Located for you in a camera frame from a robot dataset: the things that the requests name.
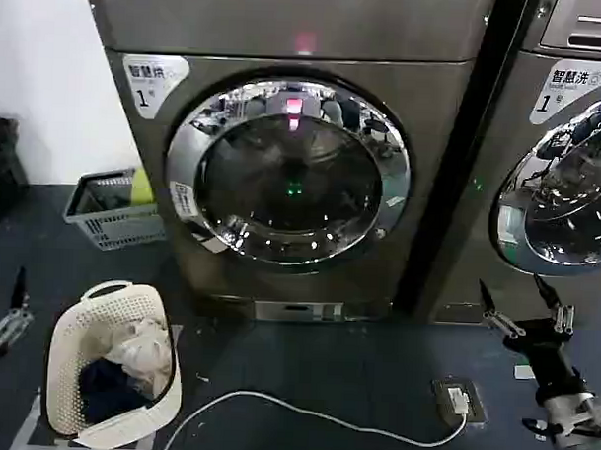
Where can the white perforated laundry basket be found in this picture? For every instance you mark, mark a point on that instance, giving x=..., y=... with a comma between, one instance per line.
x=72, y=335

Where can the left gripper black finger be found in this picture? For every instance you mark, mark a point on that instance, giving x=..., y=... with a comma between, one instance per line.
x=17, y=314

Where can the round glass dryer door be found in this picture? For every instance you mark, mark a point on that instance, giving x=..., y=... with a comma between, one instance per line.
x=286, y=219
x=568, y=205

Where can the dark floor socket box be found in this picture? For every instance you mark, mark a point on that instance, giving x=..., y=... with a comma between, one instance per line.
x=474, y=399

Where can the small white door sticker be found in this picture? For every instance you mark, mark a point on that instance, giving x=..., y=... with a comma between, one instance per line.
x=182, y=201

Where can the grey steel dryer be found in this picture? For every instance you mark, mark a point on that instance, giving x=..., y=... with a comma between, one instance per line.
x=336, y=38
x=522, y=158

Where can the white plug adapter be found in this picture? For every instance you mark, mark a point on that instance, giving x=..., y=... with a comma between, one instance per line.
x=456, y=399

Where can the grey plastic slotted basket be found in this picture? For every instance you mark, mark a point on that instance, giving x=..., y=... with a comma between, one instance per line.
x=113, y=226

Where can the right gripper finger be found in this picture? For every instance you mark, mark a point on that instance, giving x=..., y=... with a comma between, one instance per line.
x=489, y=303
x=564, y=318

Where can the black bin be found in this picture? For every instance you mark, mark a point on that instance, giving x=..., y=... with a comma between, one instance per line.
x=1, y=170

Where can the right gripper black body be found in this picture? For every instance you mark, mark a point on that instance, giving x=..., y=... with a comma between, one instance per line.
x=545, y=352

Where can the yellow-green cloth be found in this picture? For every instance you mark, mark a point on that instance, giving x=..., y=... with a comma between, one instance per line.
x=142, y=187

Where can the white label sticker with print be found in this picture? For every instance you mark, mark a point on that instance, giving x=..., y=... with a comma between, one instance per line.
x=572, y=91
x=152, y=81

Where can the small white floor tape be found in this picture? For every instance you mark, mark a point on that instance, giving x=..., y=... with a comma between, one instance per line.
x=523, y=371

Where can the dark blue garment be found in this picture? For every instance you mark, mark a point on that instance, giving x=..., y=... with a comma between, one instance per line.
x=107, y=391

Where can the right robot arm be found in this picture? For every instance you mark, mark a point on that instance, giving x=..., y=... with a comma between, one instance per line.
x=577, y=417

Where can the white crumpled garment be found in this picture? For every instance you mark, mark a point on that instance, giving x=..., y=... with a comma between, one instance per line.
x=145, y=348

